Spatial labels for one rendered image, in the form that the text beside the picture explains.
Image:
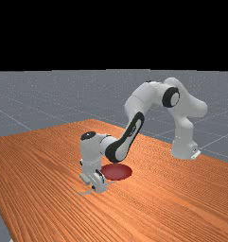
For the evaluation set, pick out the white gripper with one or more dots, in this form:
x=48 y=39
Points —
x=96 y=181

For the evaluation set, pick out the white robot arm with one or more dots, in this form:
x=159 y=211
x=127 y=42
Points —
x=140 y=104

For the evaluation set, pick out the red plate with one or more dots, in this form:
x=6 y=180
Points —
x=118 y=171

